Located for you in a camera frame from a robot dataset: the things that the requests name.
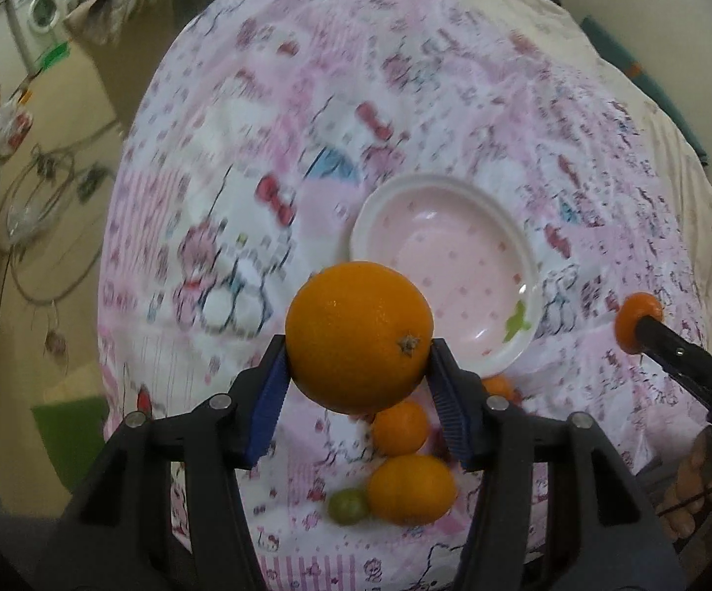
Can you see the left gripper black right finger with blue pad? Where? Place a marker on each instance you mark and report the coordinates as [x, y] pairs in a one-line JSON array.
[[557, 508]]

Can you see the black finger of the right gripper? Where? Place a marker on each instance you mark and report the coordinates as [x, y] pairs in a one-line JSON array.
[[689, 365]]

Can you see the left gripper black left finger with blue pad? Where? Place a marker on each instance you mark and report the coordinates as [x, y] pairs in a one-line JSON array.
[[116, 532]]

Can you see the small tangerine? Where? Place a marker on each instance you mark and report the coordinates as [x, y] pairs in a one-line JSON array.
[[499, 385]]

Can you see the large orange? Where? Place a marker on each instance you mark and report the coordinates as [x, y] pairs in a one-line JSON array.
[[358, 335], [411, 490]]

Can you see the green tomato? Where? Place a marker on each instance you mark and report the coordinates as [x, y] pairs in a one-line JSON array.
[[348, 507]]

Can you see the medium mandarin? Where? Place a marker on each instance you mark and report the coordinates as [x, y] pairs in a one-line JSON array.
[[400, 430]]

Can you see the small mandarin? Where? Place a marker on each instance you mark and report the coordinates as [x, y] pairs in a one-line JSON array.
[[633, 310]]

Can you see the person's right hand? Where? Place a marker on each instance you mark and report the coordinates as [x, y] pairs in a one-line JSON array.
[[686, 496]]

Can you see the green mat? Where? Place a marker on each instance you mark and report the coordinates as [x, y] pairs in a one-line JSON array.
[[72, 434]]

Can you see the pink white plate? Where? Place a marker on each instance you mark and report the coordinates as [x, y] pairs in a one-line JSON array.
[[466, 255]]

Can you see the pink cartoon bed sheet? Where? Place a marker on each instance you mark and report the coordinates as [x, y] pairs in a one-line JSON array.
[[269, 122]]

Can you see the white washing machine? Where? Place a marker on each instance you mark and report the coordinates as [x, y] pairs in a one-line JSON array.
[[38, 29]]

